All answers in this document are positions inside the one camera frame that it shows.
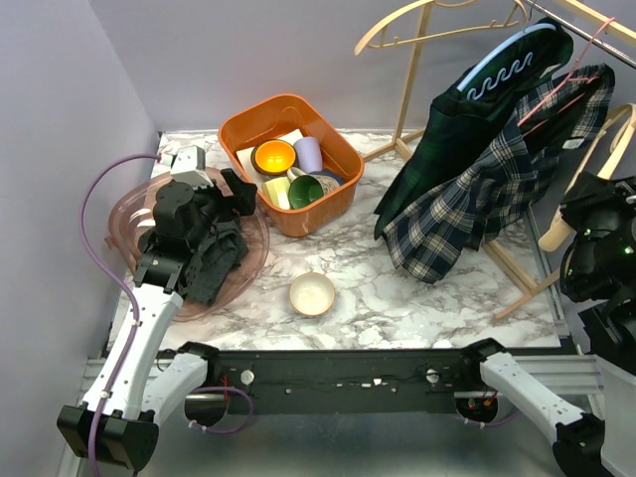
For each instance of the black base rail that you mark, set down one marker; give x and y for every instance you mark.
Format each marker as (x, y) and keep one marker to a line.
(337, 382)

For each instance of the navy plaid skirt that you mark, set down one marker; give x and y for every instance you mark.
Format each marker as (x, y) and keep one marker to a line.
(489, 190)

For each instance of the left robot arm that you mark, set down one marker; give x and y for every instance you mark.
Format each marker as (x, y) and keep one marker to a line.
(118, 419)

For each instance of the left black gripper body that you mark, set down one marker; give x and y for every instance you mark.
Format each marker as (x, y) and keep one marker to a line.
(215, 205)

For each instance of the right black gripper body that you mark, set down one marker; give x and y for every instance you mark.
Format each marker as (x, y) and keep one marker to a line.
(620, 205)

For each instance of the grey dotted skirt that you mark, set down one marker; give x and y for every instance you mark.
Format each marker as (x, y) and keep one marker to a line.
(218, 263)

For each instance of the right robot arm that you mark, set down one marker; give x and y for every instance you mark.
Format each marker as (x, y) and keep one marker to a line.
(598, 266)

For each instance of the green cup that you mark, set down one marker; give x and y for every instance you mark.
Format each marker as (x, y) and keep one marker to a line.
(304, 191)

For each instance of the pink wire hanger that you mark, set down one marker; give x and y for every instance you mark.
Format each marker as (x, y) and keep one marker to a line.
(570, 77)

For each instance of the orange bowl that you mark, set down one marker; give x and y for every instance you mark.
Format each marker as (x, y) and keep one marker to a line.
(273, 157)

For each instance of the light blue hanger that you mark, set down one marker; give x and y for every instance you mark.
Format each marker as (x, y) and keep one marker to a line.
(512, 57)

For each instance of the small white ceramic bowl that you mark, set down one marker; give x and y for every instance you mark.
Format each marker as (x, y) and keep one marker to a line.
(312, 294)

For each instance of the wooden clothes rack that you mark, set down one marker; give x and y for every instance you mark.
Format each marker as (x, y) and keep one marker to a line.
(398, 143)

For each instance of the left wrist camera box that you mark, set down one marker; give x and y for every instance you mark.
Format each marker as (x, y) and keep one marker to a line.
(189, 166)

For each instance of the lavender cup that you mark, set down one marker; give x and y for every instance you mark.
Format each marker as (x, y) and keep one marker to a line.
(309, 155)

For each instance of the white paper sheet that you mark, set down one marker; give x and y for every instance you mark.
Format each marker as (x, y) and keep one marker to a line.
(244, 155)

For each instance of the orange plastic bin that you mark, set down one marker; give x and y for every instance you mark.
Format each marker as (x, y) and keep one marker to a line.
(279, 115)

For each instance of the dark green plaid skirt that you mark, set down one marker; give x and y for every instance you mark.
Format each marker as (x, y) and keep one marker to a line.
(458, 130)

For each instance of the beige empty hanger left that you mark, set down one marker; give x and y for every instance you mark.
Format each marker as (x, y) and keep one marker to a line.
(397, 30)

